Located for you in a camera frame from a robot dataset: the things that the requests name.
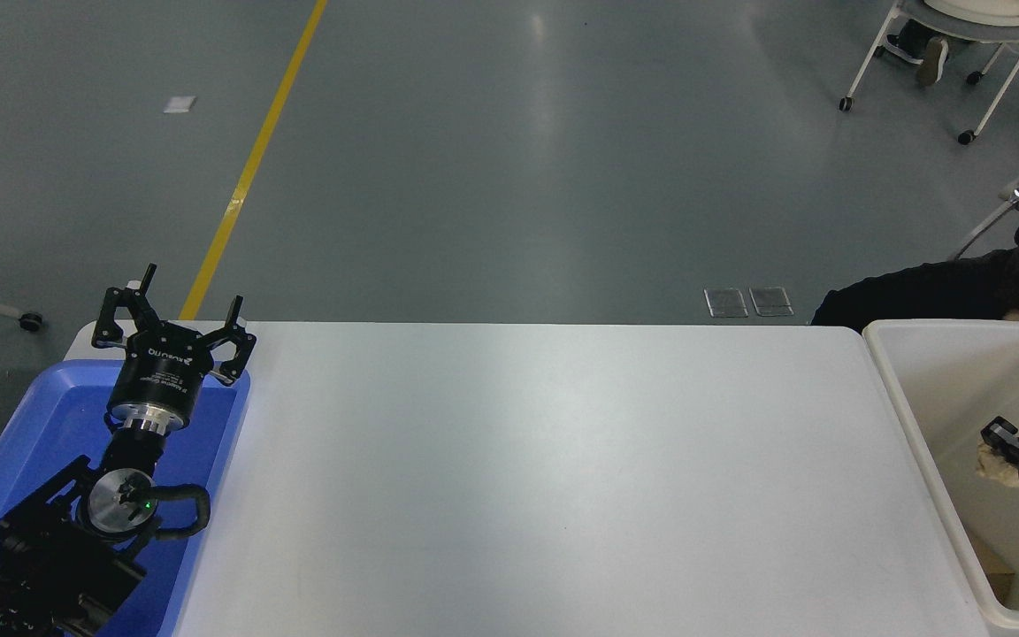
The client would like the white wheeled chair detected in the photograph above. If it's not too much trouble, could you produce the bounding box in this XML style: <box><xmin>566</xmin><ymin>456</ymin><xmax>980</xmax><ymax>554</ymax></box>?
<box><xmin>839</xmin><ymin>0</ymin><xmax>1019</xmax><ymax>146</ymax></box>

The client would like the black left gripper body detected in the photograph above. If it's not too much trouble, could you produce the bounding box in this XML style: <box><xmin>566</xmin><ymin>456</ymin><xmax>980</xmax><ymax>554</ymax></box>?
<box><xmin>111</xmin><ymin>320</ymin><xmax>220</xmax><ymax>412</ymax></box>

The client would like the white tubular chair frame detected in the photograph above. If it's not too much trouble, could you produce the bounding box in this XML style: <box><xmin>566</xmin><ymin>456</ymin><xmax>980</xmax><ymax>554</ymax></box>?
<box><xmin>952</xmin><ymin>96</ymin><xmax>1019</xmax><ymax>260</ymax></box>

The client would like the large pale plastic bin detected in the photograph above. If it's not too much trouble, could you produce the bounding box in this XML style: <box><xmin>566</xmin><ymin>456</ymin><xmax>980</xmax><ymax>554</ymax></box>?
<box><xmin>862</xmin><ymin>318</ymin><xmax>1019</xmax><ymax>633</ymax></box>

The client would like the blue plastic tray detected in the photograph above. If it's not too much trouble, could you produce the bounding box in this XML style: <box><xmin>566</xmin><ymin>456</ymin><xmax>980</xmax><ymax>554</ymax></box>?
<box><xmin>0</xmin><ymin>358</ymin><xmax>252</xmax><ymax>637</ymax></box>

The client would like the tan paper ball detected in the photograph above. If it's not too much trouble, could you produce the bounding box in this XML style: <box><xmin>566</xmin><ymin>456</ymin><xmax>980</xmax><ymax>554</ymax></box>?
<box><xmin>974</xmin><ymin>442</ymin><xmax>1019</xmax><ymax>487</ymax></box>

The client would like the metal floor outlet plate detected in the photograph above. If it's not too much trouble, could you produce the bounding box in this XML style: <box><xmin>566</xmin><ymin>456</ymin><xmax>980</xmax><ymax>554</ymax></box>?
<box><xmin>704</xmin><ymin>288</ymin><xmax>750</xmax><ymax>319</ymax></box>
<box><xmin>749</xmin><ymin>287</ymin><xmax>794</xmax><ymax>318</ymax></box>

